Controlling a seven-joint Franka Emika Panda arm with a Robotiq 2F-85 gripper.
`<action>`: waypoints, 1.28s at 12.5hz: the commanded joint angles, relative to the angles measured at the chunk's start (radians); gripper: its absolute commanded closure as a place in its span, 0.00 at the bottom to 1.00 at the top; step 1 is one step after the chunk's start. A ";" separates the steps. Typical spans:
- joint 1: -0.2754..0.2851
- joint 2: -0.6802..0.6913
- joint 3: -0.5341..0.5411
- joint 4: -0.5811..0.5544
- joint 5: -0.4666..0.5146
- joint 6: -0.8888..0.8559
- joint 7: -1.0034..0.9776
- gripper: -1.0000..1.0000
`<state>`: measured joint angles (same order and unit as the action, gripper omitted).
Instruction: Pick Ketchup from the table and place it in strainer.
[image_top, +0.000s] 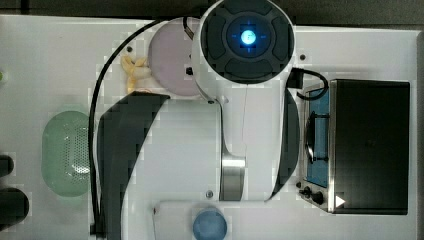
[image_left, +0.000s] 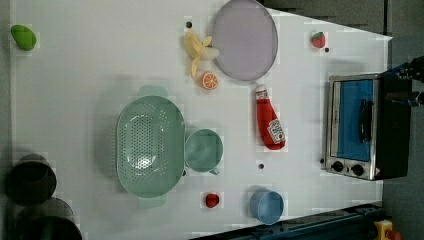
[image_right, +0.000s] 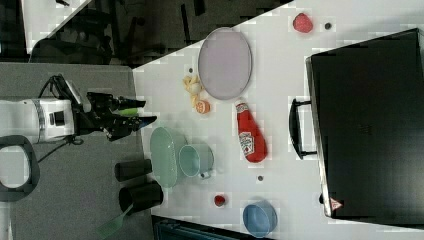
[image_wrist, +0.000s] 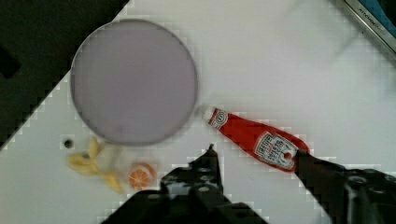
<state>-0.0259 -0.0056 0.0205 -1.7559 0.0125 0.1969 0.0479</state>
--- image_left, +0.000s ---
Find red felt ketchup bottle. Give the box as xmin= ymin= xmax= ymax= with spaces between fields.
xmin=255 ymin=84 xmax=286 ymax=150

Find green plastic strainer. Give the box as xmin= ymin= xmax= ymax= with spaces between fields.
xmin=115 ymin=85 xmax=186 ymax=209

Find green plastic cup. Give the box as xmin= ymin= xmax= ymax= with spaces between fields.
xmin=185 ymin=129 xmax=223 ymax=175

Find toy orange slice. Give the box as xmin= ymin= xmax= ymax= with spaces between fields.
xmin=200 ymin=72 xmax=218 ymax=90

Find peeled toy banana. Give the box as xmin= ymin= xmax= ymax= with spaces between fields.
xmin=184 ymin=29 xmax=220 ymax=78

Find small red toy tomato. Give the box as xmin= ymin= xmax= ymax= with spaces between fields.
xmin=205 ymin=193 xmax=220 ymax=208

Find purple round plate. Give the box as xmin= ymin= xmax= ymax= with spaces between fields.
xmin=212 ymin=0 xmax=278 ymax=81

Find toy strawberry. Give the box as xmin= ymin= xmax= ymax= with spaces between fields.
xmin=311 ymin=32 xmax=326 ymax=48

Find silver toaster oven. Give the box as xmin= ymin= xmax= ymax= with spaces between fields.
xmin=325 ymin=74 xmax=412 ymax=181

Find black pot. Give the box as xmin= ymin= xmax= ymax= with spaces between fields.
xmin=15 ymin=198 xmax=83 ymax=240

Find black round bowl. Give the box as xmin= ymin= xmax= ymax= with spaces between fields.
xmin=5 ymin=154 xmax=57 ymax=206

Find yellow emergency stop button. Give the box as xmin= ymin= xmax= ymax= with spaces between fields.
xmin=374 ymin=220 xmax=402 ymax=240

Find green toy avocado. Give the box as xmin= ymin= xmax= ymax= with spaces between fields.
xmin=11 ymin=25 xmax=37 ymax=51

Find blue metal rail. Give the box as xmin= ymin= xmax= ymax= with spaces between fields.
xmin=191 ymin=204 xmax=385 ymax=240

